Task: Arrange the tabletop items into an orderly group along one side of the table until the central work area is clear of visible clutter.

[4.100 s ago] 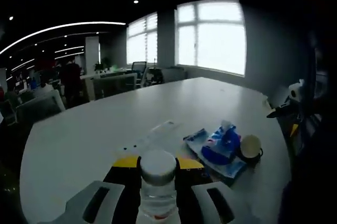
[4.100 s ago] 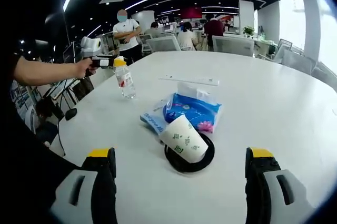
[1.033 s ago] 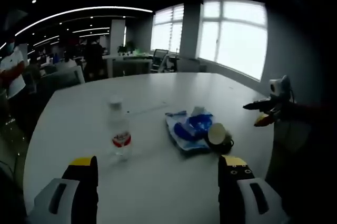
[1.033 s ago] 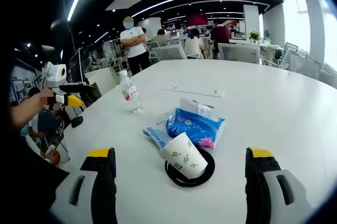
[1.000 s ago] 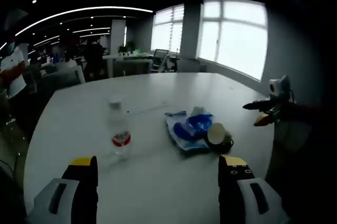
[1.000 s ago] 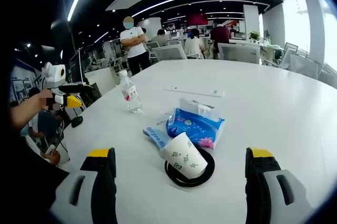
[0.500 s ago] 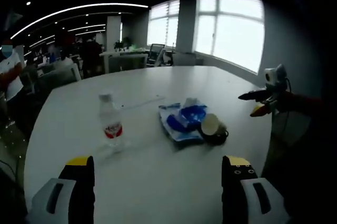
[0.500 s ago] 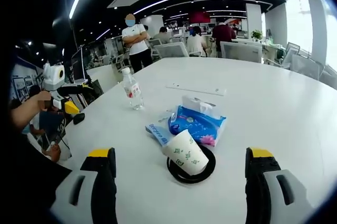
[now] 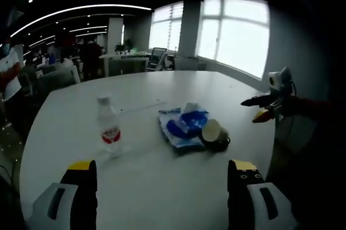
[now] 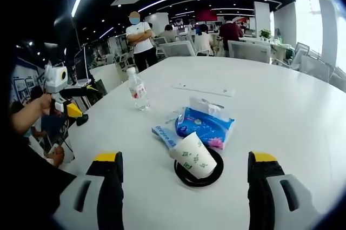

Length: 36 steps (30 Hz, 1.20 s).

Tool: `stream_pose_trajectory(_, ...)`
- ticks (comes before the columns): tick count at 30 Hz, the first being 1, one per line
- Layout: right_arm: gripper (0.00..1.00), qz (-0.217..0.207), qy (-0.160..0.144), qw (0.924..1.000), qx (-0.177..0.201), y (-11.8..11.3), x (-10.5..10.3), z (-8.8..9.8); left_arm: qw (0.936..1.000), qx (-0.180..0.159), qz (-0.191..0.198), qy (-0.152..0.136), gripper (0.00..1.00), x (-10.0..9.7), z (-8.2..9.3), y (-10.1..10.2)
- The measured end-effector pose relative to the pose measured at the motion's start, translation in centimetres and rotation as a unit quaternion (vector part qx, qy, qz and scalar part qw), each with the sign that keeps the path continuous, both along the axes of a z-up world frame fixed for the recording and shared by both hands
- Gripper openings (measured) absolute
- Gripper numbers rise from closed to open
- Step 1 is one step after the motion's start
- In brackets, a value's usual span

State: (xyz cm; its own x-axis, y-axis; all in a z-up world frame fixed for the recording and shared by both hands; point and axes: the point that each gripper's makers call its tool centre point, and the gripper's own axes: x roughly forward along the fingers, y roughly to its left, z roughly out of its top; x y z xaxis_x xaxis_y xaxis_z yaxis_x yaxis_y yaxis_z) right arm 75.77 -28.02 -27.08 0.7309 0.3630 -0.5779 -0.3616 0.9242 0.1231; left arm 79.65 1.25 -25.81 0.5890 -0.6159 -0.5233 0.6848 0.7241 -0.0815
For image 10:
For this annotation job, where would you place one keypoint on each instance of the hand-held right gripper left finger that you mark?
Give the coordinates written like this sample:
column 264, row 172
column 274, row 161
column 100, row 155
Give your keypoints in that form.
column 81, row 203

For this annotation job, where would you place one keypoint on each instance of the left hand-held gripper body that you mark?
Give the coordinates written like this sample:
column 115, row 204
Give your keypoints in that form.
column 55, row 77

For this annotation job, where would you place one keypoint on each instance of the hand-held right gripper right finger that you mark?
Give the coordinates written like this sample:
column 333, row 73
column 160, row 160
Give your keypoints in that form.
column 281, row 203

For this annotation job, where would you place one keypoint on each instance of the clear water bottle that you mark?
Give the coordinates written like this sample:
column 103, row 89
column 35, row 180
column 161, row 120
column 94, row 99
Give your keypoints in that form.
column 138, row 92

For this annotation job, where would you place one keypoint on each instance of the white blue wet wipes packet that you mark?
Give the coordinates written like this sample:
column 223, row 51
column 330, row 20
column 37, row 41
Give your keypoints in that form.
column 165, row 134

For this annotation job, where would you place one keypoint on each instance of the white paper cup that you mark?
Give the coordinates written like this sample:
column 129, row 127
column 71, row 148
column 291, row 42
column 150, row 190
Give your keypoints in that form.
column 193, row 157

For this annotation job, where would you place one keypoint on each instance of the blue tissue pack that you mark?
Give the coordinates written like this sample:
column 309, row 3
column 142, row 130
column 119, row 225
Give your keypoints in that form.
column 208, row 126

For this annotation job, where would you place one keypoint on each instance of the person's left hand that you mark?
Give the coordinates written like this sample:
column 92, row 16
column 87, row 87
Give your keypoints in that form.
column 45, row 105

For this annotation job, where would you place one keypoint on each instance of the black computer mouse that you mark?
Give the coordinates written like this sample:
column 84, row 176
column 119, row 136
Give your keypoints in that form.
column 82, row 120

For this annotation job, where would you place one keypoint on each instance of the black chair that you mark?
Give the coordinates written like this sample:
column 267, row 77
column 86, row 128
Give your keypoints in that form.
column 98, row 88

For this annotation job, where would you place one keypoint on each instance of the computer monitor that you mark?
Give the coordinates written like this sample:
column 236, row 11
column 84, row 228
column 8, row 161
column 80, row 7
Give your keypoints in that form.
column 81, row 66

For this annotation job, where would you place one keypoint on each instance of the person's black clothing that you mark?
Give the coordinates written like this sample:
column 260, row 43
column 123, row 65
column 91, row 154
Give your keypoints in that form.
column 40, row 176

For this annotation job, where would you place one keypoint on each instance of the white table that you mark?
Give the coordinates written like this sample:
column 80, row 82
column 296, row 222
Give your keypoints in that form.
column 270, row 111

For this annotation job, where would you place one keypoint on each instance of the black round coaster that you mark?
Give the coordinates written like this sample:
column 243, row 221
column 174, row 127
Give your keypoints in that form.
column 186, row 180

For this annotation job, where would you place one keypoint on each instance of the white mesh office chair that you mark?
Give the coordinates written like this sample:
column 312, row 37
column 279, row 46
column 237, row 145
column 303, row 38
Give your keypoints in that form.
column 316, row 66
column 177, row 49
column 301, row 51
column 248, row 50

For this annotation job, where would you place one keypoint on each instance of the white power strip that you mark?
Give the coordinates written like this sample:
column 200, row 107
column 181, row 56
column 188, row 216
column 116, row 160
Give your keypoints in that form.
column 202, row 89

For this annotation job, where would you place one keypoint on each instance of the potted green plant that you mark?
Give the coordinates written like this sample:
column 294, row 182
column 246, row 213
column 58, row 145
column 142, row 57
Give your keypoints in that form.
column 265, row 34

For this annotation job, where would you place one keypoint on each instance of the wall poster board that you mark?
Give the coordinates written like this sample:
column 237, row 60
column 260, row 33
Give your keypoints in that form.
column 24, row 84

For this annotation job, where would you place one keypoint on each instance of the red wall screen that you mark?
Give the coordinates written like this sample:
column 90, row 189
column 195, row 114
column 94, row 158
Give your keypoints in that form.
column 206, row 14

